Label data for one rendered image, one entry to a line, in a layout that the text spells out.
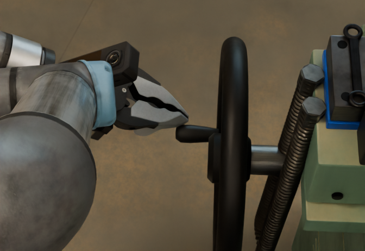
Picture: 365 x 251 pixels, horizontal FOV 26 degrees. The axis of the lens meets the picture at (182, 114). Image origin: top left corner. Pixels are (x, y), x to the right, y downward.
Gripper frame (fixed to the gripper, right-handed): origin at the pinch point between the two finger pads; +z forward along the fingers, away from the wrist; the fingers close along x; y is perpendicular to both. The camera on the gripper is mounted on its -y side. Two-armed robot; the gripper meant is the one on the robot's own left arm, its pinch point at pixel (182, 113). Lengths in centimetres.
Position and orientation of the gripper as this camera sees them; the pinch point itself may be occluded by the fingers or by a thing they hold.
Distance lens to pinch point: 104.9
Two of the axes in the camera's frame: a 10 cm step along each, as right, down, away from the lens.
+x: -0.5, 8.6, -5.2
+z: 8.7, 2.9, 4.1
